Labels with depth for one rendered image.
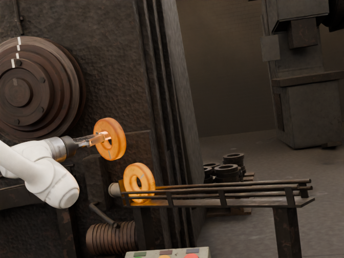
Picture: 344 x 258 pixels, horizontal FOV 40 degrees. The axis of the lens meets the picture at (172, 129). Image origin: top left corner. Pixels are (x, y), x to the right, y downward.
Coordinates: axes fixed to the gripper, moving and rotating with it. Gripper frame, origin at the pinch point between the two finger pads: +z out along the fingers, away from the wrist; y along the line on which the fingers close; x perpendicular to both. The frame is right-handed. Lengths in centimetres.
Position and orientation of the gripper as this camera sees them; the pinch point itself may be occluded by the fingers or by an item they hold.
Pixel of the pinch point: (108, 134)
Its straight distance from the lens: 174.9
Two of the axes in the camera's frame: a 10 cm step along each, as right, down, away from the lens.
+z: 7.0, -2.3, 6.8
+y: 6.9, -0.2, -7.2
